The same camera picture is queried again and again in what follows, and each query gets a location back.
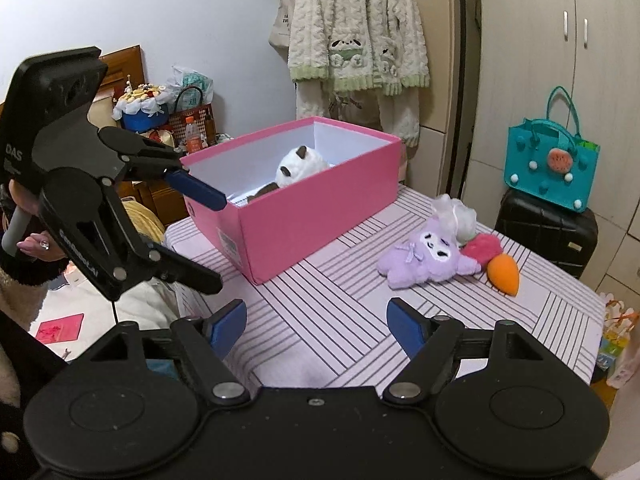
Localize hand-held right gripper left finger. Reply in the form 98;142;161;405
75;300;251;406

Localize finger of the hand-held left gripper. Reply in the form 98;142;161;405
132;237;224;297
98;126;227;212

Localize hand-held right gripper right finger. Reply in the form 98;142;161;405
384;297;556;406

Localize purple bunny plush toy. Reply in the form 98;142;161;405
376;225;483;290

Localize pink cardboard box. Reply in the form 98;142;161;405
179;116;403;286

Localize white panda plush toy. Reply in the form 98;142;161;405
247;145;331;204

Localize orange carrot-shaped sponge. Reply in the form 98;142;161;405
487;254;521;300

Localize pink fluffy puff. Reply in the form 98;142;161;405
460;234;503;266

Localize white mesh bath puff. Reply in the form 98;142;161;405
431;194;478;247

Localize person's left forearm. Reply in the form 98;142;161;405
0;252;68;341

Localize person's left hand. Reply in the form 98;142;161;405
15;231;69;264

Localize wooden nightstand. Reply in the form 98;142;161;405
117;150;193;226

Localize orange drink bottle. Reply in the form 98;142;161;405
184;116;207;156

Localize yellow cushion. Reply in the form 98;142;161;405
120;199;166;243

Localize white bedsheet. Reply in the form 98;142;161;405
30;260;186;361

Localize striped white tablecloth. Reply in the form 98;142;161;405
165;182;607;401

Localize brown checked basket bag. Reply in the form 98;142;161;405
167;86;217;148

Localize wooden headboard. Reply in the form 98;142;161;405
0;44;148;126

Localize blue wrapped flower bouquet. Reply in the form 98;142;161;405
112;75;172;133

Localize white plastic bag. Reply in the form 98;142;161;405
166;65;215;106

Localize pink paper card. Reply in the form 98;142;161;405
36;312;85;345

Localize black suitcase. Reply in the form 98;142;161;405
494;187;599;280

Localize beige canvas tote bag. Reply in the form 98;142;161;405
269;0;301;51

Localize teal felt tote bag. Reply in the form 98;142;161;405
502;86;601;216

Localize colourful gift bag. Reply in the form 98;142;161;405
595;300;640;388

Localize person's black jacket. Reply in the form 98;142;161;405
0;310;76;480

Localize white fluffy pajama jacket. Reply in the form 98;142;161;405
287;0;431;97

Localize white fluffy pajama pants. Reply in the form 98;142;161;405
295;77;421;147

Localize beige wardrobe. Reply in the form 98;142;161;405
470;0;640;311

